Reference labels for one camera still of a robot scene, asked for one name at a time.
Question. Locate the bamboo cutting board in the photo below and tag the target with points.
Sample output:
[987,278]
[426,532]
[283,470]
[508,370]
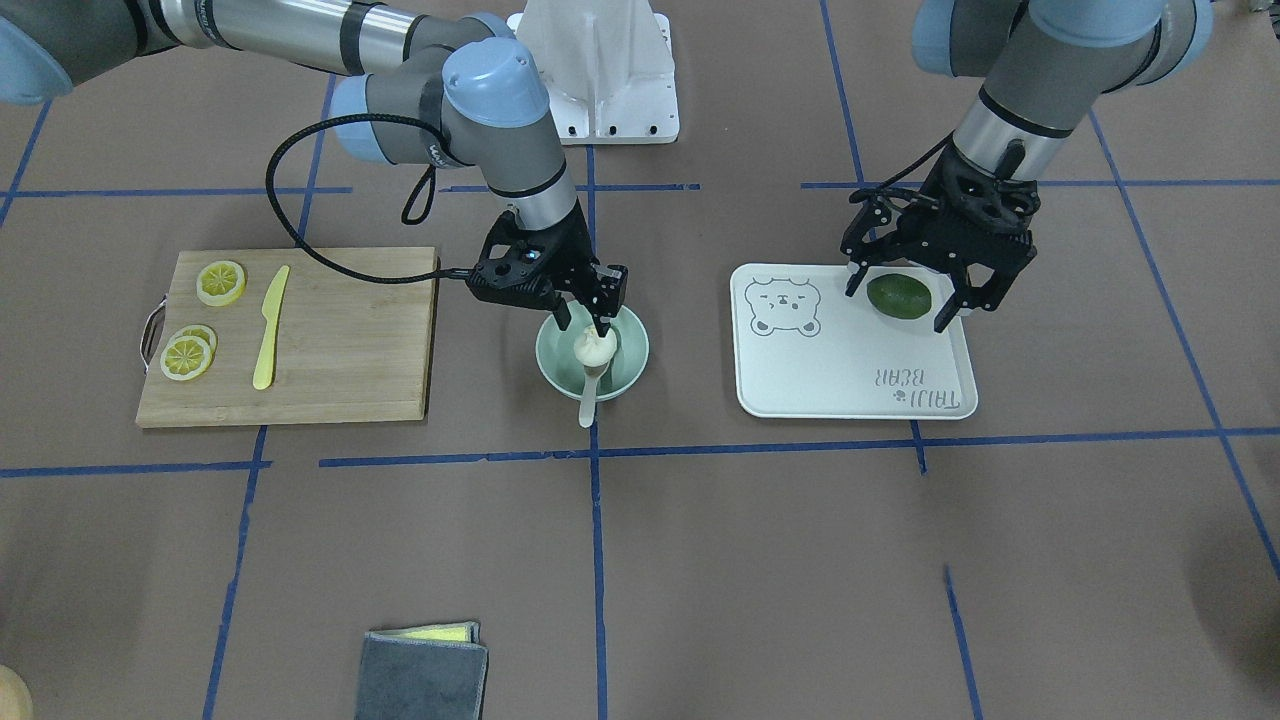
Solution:
[347,351]

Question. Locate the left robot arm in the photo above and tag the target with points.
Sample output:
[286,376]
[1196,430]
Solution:
[1041,66]

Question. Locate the stacked lemon slice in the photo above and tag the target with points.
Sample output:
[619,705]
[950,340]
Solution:
[186,357]
[202,331]

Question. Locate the lower stacked lemon slice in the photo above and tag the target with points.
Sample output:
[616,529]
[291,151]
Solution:
[202,331]

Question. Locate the upper stacked lemon slice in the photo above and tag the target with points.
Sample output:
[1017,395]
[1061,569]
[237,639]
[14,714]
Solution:
[186,357]

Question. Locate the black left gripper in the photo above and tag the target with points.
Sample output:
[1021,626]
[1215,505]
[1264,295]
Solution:
[943,246]

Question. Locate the white steamed bun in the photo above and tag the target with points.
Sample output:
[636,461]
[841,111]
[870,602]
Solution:
[592,349]

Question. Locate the green lime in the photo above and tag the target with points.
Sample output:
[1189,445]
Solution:
[900,296]

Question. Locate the grey yellow cleaning cloth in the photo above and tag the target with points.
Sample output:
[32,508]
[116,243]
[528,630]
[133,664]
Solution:
[435,671]

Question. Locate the white ceramic spoon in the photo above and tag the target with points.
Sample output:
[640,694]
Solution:
[589,396]

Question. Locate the tan round object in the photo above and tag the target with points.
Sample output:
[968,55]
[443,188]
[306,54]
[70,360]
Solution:
[16,701]

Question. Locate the metal cutting board handle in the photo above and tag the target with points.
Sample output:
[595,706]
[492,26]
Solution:
[152,327]

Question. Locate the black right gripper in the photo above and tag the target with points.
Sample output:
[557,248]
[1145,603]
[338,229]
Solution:
[571,252]

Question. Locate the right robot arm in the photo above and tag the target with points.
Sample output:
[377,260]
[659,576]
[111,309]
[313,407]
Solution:
[415,90]

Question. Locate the mint green bowl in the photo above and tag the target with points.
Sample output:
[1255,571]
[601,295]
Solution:
[554,353]

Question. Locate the white bear tray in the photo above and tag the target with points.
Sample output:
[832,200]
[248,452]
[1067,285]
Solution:
[806,350]

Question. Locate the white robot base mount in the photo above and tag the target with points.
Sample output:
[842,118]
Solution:
[609,69]

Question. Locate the yellow plastic knife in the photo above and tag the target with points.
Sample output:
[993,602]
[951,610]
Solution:
[271,307]

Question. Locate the single lemon slice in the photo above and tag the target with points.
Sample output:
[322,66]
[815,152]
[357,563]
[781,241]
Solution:
[220,283]

